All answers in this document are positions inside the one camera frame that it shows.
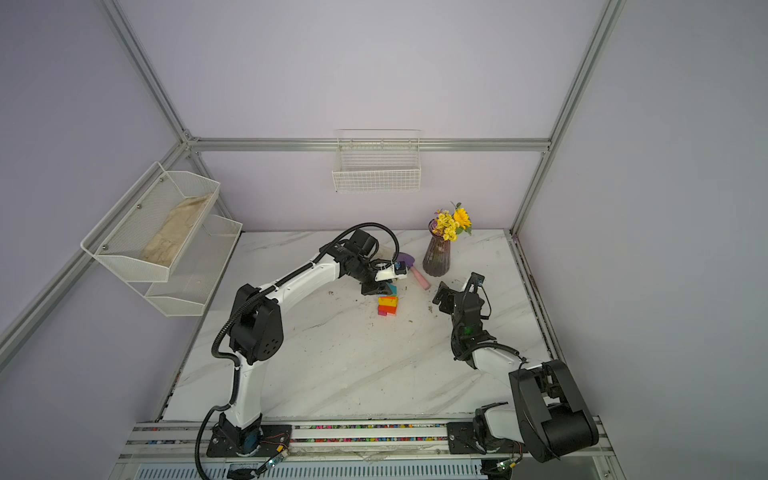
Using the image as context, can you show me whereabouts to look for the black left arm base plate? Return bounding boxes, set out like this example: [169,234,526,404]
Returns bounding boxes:
[205,424,293,458]

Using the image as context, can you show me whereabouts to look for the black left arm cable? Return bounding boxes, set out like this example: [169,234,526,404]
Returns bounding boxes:
[195,221,402,480]

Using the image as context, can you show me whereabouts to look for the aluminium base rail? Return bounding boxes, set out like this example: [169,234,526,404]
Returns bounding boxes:
[119,413,616,466]

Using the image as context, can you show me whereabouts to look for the white mesh upper shelf basket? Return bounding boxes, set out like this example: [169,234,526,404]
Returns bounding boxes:
[80,162,220,283]

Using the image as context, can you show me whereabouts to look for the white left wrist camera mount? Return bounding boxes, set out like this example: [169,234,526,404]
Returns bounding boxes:
[375,261,408,282]

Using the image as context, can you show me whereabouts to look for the white mesh lower shelf basket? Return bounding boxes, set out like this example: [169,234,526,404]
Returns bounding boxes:
[145,214,242,317]

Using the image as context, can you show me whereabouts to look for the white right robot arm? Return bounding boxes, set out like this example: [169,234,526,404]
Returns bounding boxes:
[432,276,599,463]

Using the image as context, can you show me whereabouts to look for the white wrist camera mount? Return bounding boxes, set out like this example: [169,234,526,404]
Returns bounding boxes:
[466,272,485,294]
[375,261,408,282]

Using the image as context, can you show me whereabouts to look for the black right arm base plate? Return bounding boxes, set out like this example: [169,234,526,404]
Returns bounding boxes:
[446,421,527,455]

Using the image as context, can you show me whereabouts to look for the yellow flower bouquet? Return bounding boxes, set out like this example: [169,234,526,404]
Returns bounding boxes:
[429,202,473,242]

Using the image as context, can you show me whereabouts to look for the purple glass vase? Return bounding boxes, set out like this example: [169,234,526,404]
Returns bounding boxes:
[422,219,451,277]

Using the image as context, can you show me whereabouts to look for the white mesh shelf basket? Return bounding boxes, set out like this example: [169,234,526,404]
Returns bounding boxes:
[145,214,242,317]
[80,162,220,283]

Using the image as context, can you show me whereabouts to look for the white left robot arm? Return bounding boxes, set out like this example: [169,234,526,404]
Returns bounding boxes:
[208,222,406,456]

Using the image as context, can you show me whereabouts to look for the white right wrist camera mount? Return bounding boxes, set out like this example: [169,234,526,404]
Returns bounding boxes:
[466,272,485,294]

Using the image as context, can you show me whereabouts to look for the beige glove in basket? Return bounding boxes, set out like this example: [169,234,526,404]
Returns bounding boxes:
[141,194,211,267]

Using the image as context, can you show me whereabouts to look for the yellow red striped block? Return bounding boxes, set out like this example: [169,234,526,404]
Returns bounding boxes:
[378,296,398,308]

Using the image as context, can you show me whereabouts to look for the white wire wall basket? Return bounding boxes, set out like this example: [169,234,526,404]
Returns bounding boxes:
[332,129,422,194]

